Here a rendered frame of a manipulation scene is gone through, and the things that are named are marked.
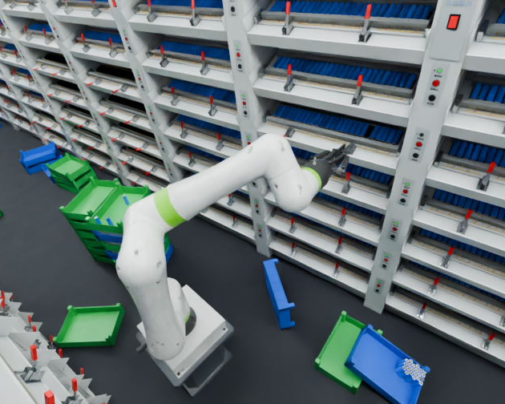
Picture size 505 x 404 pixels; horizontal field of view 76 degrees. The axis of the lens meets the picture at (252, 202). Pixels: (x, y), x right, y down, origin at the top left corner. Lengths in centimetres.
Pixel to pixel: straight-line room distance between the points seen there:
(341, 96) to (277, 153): 44
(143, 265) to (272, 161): 42
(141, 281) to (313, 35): 91
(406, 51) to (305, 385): 139
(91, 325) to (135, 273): 128
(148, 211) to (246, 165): 30
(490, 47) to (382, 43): 26
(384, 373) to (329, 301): 43
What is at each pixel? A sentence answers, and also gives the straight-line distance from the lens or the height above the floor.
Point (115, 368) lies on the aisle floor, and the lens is 194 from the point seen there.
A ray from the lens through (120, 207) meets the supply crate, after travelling 192.
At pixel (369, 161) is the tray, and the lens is 126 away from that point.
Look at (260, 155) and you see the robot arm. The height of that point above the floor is 114.
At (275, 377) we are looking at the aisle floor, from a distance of 172.
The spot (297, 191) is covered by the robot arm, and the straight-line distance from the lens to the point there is 89.
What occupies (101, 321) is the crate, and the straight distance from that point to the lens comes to 211.
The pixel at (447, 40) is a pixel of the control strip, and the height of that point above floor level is 133.
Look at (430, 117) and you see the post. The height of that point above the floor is 111.
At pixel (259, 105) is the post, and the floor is 100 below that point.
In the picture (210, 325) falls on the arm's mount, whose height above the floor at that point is 37.
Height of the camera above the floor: 162
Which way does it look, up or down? 42 degrees down
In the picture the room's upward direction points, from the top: 8 degrees counter-clockwise
